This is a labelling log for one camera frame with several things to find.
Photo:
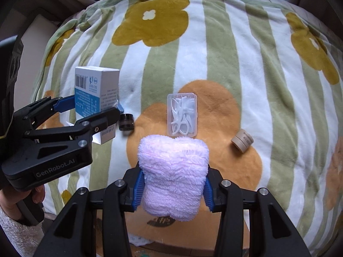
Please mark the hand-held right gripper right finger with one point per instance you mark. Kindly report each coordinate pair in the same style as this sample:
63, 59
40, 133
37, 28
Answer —
208, 192

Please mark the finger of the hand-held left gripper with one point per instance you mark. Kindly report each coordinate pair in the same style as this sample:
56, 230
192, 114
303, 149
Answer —
104, 117
64, 104

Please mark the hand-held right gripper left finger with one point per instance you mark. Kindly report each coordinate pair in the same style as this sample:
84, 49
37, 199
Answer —
137, 190

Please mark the blue and white carton box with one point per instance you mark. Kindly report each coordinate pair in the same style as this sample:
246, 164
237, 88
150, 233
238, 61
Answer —
96, 88

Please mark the pink fluffy towel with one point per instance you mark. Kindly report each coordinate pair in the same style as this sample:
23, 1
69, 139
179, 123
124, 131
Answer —
173, 178

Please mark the person's left hand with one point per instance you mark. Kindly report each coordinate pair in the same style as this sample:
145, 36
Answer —
38, 195

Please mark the clear plastic floss pick box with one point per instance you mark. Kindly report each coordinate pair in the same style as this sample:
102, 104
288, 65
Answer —
182, 113

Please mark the striped floral blanket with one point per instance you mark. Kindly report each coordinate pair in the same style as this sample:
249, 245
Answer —
203, 67

